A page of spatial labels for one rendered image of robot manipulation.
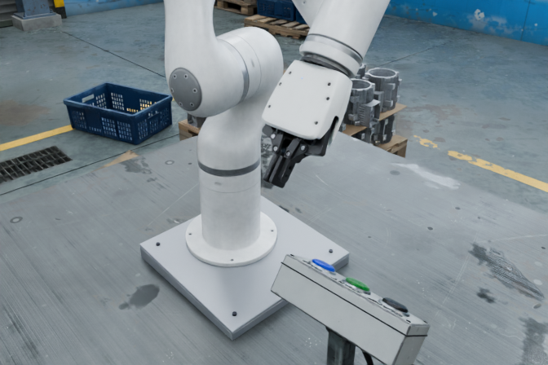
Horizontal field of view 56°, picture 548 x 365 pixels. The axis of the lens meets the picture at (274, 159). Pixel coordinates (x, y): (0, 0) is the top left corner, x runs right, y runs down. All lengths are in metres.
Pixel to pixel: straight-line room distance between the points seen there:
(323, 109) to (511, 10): 5.71
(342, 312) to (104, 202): 0.84
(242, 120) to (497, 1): 5.59
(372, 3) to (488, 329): 0.60
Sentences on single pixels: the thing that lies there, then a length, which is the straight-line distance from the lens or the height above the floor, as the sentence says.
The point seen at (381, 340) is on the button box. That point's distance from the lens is 0.57.
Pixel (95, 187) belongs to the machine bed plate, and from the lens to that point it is 1.39.
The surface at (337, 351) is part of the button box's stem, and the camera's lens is 0.66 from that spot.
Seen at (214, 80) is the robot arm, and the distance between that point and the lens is 0.81.
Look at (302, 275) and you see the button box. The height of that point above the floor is 1.08.
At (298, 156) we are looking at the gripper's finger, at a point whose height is 1.16.
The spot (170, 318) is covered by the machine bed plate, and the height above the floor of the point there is 0.80.
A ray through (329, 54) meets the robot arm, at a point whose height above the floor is 1.29.
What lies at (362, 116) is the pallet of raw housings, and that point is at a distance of 2.76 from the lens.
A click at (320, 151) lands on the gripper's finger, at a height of 1.17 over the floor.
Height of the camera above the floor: 1.48
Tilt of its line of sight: 28 degrees down
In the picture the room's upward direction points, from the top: straight up
